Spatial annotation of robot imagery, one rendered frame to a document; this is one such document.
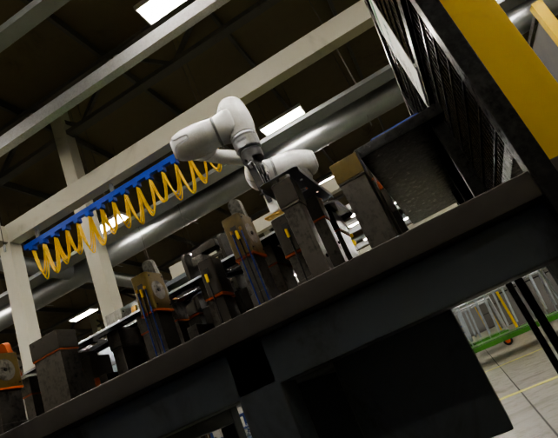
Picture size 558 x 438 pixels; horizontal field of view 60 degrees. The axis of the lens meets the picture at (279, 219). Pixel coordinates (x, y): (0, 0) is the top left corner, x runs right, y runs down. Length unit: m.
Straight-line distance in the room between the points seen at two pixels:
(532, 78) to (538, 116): 0.07
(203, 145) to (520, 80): 1.03
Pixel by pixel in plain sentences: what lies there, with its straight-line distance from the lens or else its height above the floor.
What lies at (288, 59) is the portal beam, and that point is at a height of 3.36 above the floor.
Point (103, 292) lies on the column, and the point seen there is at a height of 3.78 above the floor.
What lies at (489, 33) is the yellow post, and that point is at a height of 0.97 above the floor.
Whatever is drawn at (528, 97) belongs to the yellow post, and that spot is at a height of 0.83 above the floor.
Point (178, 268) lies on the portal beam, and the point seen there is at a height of 3.38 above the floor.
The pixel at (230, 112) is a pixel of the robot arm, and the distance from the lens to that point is 1.65.
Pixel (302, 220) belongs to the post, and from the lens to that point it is 1.06.
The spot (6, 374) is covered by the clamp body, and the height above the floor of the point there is 0.99.
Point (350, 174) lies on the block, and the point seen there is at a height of 1.01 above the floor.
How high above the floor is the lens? 0.54
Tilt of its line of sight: 20 degrees up
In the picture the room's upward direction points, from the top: 24 degrees counter-clockwise
